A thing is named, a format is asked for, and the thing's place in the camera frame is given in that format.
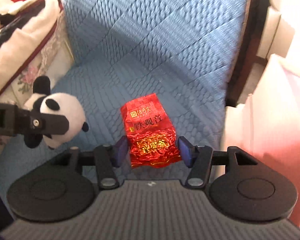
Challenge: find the pink storage box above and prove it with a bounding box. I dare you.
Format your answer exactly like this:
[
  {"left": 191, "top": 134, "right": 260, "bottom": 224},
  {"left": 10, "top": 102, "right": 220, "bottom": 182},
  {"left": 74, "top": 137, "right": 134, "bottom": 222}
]
[{"left": 221, "top": 54, "right": 300, "bottom": 227}]

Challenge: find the panda plush toy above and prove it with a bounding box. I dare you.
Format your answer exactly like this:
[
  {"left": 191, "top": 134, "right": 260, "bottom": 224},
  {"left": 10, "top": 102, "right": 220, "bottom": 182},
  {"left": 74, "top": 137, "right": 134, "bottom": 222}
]
[{"left": 24, "top": 76, "right": 89, "bottom": 150}]

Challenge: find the red foil tea packet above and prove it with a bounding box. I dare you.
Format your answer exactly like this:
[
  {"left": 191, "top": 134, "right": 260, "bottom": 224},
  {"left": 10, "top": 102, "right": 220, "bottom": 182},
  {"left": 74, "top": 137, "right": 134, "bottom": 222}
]
[{"left": 121, "top": 93, "right": 181, "bottom": 168}]

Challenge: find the blue textured sofa cover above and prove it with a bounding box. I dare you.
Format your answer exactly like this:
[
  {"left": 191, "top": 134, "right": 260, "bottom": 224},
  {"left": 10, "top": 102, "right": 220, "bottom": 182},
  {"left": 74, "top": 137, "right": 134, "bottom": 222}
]
[{"left": 0, "top": 0, "right": 249, "bottom": 205}]

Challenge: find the red black white blanket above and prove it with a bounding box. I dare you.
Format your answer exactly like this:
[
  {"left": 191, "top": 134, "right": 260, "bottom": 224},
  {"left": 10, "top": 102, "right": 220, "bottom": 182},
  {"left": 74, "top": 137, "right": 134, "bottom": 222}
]
[{"left": 0, "top": 0, "right": 61, "bottom": 63}]

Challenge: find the dark wooden sofa frame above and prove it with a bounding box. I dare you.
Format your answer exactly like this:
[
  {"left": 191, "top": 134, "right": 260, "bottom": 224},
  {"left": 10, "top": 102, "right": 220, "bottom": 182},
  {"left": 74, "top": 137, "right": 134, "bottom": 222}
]
[{"left": 225, "top": 0, "right": 269, "bottom": 107}]

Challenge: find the floral cream pillow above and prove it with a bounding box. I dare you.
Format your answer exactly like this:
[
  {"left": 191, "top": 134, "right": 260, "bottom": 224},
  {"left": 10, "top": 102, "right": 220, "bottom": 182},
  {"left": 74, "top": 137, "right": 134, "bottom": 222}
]
[{"left": 0, "top": 0, "right": 76, "bottom": 170}]

